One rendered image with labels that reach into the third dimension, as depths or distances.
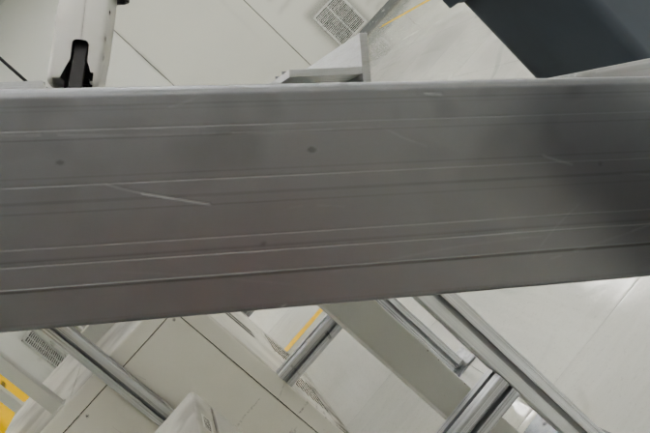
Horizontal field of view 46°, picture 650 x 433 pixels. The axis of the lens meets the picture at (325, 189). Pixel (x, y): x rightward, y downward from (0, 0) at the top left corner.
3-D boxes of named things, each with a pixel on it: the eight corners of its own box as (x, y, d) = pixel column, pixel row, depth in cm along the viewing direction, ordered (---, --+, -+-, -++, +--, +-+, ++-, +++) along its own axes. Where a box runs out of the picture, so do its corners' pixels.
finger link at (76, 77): (79, 21, 74) (78, 68, 78) (67, 68, 69) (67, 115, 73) (92, 23, 75) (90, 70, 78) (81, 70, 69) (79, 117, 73)
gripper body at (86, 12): (59, -15, 80) (47, 91, 81) (46, -38, 71) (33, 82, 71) (132, -2, 82) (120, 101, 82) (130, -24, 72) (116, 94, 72)
